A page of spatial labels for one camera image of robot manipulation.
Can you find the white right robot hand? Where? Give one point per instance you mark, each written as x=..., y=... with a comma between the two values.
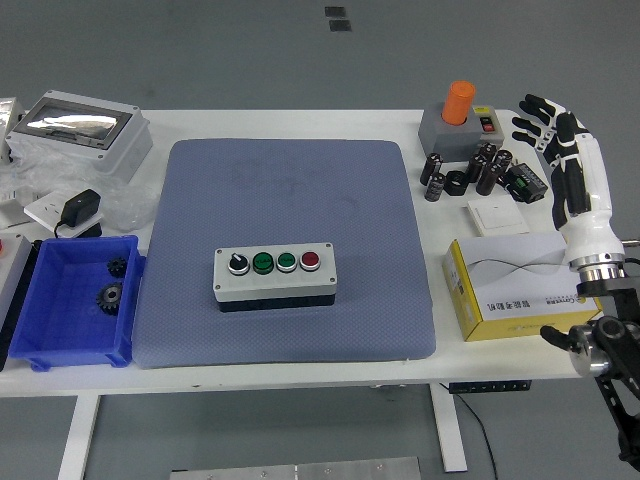
x=595, y=200

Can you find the grey four-button control box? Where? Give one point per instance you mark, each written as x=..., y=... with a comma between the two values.
x=275, y=282

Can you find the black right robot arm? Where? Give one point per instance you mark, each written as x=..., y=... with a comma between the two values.
x=610, y=335

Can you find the black module with green terminal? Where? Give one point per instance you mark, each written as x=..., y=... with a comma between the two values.
x=527, y=182

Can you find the black cylindrical capacitor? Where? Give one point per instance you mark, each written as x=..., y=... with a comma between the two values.
x=488, y=151
x=435, y=187
x=475, y=169
x=431, y=169
x=503, y=161
x=488, y=179

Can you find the yellow white cardboard box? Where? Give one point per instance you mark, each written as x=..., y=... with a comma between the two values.
x=515, y=280

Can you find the grey block base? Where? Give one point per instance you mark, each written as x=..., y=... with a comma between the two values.
x=445, y=140

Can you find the orange cylinder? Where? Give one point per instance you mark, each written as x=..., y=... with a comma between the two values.
x=458, y=102

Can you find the black table control panel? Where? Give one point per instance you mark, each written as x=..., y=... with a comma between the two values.
x=490, y=387

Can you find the white table leg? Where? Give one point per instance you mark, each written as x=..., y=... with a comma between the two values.
x=451, y=435
x=77, y=440

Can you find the grey-blue table mat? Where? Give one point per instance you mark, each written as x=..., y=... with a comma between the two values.
x=300, y=190

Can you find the dark floor plate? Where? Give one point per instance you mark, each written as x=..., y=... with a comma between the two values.
x=340, y=26
x=335, y=11

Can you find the silver metal plate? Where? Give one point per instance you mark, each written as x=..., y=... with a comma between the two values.
x=300, y=471

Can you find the small black gear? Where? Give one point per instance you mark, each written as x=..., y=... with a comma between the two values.
x=116, y=267

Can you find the large black gear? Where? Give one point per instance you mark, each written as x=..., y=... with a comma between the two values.
x=110, y=298

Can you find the black power adapter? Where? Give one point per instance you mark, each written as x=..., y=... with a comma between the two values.
x=80, y=206

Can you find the clear plastic bag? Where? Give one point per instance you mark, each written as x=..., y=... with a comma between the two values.
x=55, y=170

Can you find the blue plastic bin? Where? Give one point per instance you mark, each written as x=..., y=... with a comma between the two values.
x=60, y=325

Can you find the white socket plate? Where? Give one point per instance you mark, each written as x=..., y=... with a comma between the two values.
x=42, y=207

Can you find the silver foil packet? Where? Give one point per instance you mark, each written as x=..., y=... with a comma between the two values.
x=7, y=115

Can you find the white wall switch plate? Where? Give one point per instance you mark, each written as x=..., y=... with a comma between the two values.
x=497, y=216

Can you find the white red-black push switch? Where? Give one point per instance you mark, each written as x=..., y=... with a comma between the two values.
x=488, y=125

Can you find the grey enclosure with clear window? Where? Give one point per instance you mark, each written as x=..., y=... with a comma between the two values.
x=115, y=155

